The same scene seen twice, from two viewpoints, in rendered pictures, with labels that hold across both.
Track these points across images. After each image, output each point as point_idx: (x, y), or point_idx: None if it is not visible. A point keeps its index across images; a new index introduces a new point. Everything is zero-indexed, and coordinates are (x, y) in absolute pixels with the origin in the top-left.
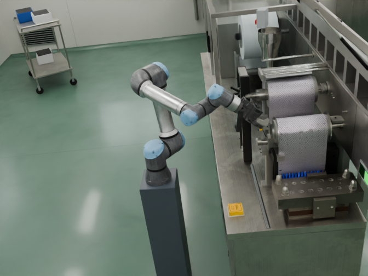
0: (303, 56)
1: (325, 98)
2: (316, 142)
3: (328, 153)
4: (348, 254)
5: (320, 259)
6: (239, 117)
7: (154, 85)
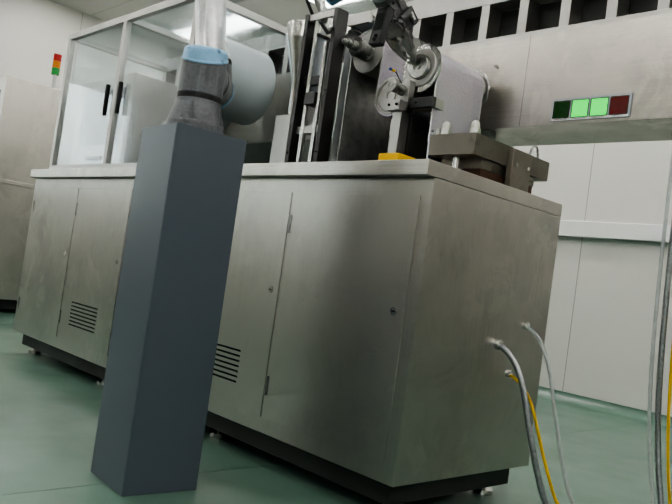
0: None
1: None
2: (472, 99)
3: None
4: (542, 268)
5: (517, 269)
6: (388, 16)
7: None
